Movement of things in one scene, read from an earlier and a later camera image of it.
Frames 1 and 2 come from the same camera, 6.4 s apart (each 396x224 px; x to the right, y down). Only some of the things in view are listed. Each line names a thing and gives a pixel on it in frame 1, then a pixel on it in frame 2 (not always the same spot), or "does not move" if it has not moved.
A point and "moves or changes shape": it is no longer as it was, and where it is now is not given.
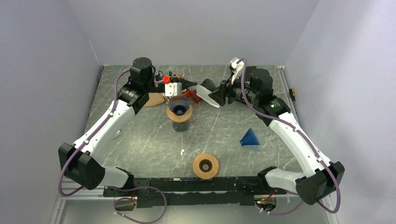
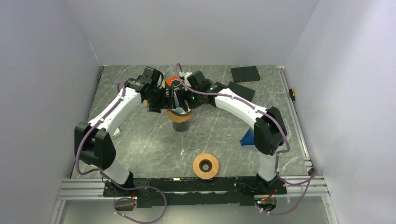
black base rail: [155, 192] does not move
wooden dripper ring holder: [180, 118] does not move
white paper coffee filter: [204, 93] moves or changes shape
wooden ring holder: [212, 162] does not move
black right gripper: [226, 87] -> [193, 106]
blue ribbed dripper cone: [249, 139] does not move
